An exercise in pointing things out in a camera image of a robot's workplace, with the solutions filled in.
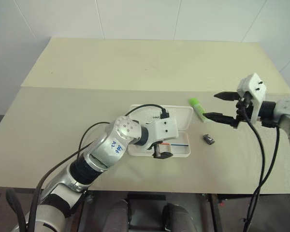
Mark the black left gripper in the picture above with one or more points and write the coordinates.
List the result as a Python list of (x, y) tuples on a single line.
[(156, 151)]

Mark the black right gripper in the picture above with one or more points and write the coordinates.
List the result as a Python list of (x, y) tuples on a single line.
[(243, 111)]

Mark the green marker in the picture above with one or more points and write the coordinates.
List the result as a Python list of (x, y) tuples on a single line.
[(196, 104)]

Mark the white plastic pencil case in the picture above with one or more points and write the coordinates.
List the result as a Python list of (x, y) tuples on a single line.
[(181, 116)]

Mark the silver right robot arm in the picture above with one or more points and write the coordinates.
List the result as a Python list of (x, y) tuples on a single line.
[(286, 113)]

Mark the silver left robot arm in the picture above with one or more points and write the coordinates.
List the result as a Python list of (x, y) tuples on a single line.
[(99, 154)]

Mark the red and blue pencil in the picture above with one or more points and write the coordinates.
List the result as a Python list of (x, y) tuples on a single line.
[(180, 145)]

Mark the small black clip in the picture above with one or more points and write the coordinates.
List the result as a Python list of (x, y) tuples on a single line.
[(208, 139)]

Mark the white label blue handwriting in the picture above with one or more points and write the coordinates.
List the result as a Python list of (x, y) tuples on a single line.
[(116, 147)]

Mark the dark rounded shape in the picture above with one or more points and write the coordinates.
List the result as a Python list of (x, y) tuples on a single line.
[(177, 217)]

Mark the black metal table leg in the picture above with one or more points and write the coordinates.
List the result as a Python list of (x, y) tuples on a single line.
[(214, 212)]

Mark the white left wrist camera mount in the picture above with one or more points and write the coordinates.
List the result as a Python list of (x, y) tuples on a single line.
[(164, 130)]

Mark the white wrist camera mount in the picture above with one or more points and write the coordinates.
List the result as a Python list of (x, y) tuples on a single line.
[(164, 130), (255, 89)]

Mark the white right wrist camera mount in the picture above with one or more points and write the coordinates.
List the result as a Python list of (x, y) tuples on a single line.
[(255, 89)]

